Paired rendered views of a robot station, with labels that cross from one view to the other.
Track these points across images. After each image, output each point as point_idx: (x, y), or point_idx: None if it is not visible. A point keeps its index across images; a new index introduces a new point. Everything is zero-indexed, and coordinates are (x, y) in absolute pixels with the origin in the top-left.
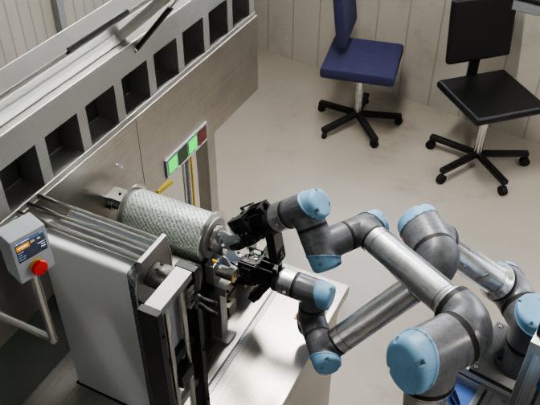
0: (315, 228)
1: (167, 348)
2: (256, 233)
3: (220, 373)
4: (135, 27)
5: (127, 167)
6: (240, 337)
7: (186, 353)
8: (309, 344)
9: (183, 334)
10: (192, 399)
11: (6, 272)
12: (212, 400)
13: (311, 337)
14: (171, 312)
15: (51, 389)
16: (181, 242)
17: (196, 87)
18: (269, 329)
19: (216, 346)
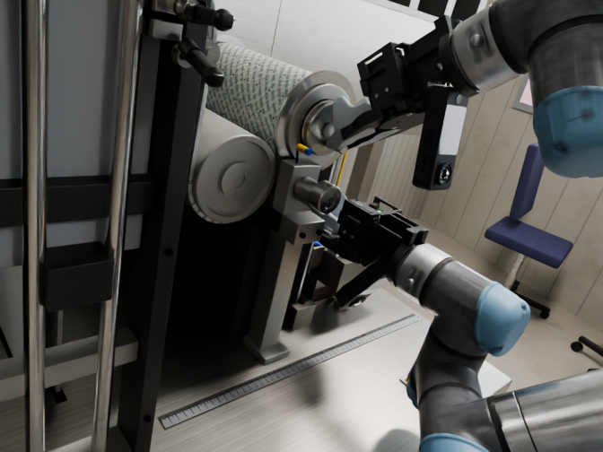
0: (600, 22)
1: (20, 108)
2: (411, 92)
3: (221, 399)
4: None
5: (245, 42)
6: (292, 364)
7: (107, 220)
8: (431, 412)
9: (111, 136)
10: (97, 390)
11: None
12: (169, 439)
13: (440, 397)
14: (92, 19)
15: None
16: (258, 104)
17: (381, 41)
18: (349, 376)
19: (243, 357)
